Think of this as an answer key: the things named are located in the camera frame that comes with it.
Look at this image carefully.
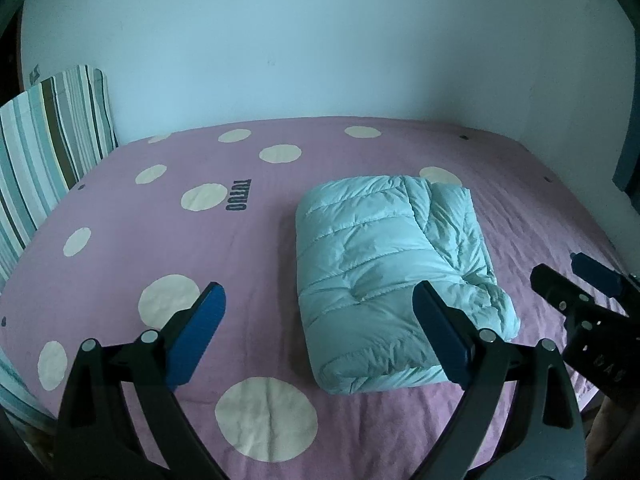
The bed with pink dotted sheet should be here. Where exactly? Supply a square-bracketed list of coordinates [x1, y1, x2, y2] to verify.
[0, 116, 636, 471]

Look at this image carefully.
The person's right forearm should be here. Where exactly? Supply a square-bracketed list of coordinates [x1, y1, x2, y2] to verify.
[585, 395, 640, 480]

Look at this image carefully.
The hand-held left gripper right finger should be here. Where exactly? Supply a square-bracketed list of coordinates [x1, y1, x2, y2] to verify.
[412, 280, 586, 480]

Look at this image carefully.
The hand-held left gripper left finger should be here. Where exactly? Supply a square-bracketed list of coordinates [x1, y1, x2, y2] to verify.
[55, 282, 227, 480]

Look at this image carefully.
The striped fabric headboard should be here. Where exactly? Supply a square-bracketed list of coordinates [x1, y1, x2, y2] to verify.
[0, 64, 120, 428]

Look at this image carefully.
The dark blue curtain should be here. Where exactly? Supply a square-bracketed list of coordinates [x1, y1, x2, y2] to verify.
[612, 125, 640, 196]

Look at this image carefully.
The light green quilted puffer jacket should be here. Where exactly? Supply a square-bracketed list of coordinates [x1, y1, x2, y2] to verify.
[294, 175, 521, 395]

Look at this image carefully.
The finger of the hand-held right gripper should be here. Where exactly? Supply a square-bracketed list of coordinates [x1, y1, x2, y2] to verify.
[572, 252, 640, 306]
[530, 263, 626, 331]

